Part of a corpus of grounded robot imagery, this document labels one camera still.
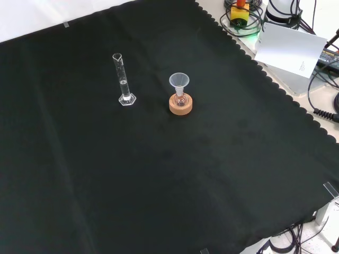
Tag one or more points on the glass round-bottom flask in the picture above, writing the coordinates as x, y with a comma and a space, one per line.
180, 101

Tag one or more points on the pale board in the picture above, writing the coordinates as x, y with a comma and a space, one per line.
288, 47

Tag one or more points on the black power adapter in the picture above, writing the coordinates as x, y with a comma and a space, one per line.
331, 59

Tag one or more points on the clear glass graduated cylinder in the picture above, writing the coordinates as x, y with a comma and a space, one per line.
124, 87

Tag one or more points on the yellow stop button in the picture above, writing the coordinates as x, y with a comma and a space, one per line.
239, 14

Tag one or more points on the clear plastic funnel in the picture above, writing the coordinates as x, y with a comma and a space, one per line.
179, 79

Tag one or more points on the grey metal post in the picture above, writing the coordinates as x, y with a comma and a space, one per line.
327, 214

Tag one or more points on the grey metal base plate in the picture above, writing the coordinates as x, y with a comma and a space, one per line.
292, 85

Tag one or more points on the black bench cloth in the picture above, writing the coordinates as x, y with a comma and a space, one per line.
159, 172

